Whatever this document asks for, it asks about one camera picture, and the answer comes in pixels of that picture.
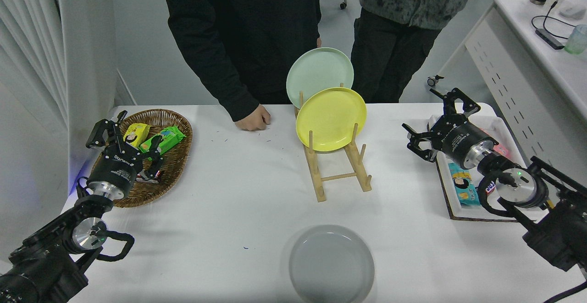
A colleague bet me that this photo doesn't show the white plastic tray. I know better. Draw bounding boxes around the white plastic tray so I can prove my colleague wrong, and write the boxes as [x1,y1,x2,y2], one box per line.
[428,113,551,219]

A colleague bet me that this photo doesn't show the grey plate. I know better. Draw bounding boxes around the grey plate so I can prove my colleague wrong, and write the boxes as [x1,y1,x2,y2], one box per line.
[288,224,375,303]

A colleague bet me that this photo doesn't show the brown Snickers bar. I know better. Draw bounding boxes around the brown Snickers bar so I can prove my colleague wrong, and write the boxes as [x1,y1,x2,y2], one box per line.
[477,179,498,199]

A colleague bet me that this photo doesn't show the white pillar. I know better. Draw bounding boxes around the white pillar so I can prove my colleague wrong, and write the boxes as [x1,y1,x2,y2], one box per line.
[48,0,118,189]

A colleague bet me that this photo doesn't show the wooden plate rack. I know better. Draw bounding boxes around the wooden plate rack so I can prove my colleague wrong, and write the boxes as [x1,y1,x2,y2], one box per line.
[293,82,373,203]

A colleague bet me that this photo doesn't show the yellow plate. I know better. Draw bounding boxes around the yellow plate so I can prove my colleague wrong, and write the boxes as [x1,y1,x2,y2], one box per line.
[296,87,368,152]

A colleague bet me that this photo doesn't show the black cable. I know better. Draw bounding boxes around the black cable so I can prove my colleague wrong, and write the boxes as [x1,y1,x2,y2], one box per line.
[531,0,576,40]

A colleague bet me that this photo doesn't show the green snack packet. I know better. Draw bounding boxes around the green snack packet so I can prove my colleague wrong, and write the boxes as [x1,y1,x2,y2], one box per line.
[138,125,187,159]

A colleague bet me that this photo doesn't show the brown wicker basket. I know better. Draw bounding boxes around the brown wicker basket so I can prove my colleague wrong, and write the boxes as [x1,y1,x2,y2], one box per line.
[89,108,194,209]

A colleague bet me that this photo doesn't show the red white snack bar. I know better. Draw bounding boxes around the red white snack bar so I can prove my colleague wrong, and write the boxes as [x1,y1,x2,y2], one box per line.
[136,169,165,184]

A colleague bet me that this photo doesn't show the black usb hub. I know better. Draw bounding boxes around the black usb hub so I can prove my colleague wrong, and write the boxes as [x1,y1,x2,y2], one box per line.
[535,28,565,50]

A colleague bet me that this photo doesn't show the person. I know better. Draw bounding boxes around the person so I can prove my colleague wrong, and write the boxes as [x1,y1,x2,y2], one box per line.
[351,0,477,104]
[160,0,322,132]

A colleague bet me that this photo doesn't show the translucent green cup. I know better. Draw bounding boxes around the translucent green cup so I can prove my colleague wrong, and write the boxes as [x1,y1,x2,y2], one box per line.
[564,24,587,55]

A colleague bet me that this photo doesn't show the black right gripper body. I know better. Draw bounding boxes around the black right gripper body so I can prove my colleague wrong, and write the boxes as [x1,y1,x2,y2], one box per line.
[435,118,495,166]

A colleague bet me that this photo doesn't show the yellow snack packet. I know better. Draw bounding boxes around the yellow snack packet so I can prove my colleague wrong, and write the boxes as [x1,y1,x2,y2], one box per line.
[122,122,152,149]

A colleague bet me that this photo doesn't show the person's right hand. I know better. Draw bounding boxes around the person's right hand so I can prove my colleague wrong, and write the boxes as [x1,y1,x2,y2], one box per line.
[234,104,272,132]

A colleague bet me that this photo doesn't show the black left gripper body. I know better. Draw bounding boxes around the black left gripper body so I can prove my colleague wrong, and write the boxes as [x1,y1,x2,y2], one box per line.
[89,145,141,190]

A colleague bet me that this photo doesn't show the white computer mouse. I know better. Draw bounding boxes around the white computer mouse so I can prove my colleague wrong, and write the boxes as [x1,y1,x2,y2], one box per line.
[559,4,586,19]

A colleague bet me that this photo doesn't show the white side desk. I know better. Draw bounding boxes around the white side desk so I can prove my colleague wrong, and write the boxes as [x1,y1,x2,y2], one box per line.
[426,0,587,230]

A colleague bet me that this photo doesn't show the blue snack packet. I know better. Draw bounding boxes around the blue snack packet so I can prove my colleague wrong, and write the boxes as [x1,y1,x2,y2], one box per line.
[449,162,481,206]

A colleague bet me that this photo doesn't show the white curtain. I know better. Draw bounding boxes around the white curtain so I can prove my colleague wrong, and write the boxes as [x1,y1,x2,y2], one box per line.
[0,0,69,262]

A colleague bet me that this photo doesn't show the pale green plate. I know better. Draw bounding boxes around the pale green plate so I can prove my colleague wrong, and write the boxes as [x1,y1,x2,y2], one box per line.
[286,47,354,109]

